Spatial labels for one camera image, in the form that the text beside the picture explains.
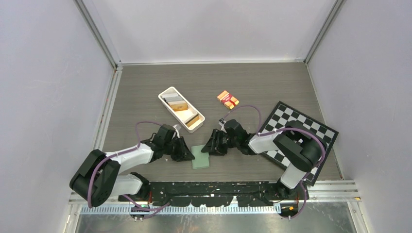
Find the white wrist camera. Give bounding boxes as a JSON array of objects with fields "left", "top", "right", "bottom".
[
  {"left": 219, "top": 118, "right": 226, "bottom": 132},
  {"left": 173, "top": 124, "right": 181, "bottom": 138}
]

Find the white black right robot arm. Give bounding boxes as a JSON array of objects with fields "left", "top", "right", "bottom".
[{"left": 201, "top": 119, "right": 327, "bottom": 199}]

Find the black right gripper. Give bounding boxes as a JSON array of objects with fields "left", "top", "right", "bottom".
[{"left": 201, "top": 129, "right": 239, "bottom": 156}]

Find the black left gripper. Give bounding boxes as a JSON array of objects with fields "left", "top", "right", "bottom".
[{"left": 163, "top": 135, "right": 194, "bottom": 162}]

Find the mint green card holder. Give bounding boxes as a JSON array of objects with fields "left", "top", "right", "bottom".
[{"left": 190, "top": 145, "right": 209, "bottom": 169}]

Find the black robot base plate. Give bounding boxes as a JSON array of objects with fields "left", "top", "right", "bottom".
[{"left": 118, "top": 181, "right": 309, "bottom": 208}]

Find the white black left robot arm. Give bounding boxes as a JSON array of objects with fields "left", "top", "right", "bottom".
[{"left": 69, "top": 124, "right": 195, "bottom": 207}]

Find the red orange small box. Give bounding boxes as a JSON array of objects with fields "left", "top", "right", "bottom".
[{"left": 217, "top": 90, "right": 240, "bottom": 110}]

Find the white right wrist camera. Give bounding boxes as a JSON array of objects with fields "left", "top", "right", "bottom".
[{"left": 219, "top": 118, "right": 226, "bottom": 132}]

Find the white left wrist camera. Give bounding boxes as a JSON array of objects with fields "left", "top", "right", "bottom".
[{"left": 173, "top": 124, "right": 181, "bottom": 138}]

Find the gold credit card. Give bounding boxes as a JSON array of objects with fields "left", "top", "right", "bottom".
[{"left": 168, "top": 100, "right": 189, "bottom": 112}]

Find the aluminium frame rail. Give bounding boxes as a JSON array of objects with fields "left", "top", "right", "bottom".
[{"left": 69, "top": 180, "right": 361, "bottom": 217}]

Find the white rectangular plastic tray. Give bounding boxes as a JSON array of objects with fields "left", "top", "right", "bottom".
[{"left": 158, "top": 86, "right": 205, "bottom": 133}]

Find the black white chessboard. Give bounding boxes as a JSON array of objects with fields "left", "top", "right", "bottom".
[{"left": 259, "top": 101, "right": 339, "bottom": 186}]

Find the grey credit card stack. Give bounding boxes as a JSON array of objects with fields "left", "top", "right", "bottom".
[{"left": 162, "top": 93, "right": 183, "bottom": 103}]

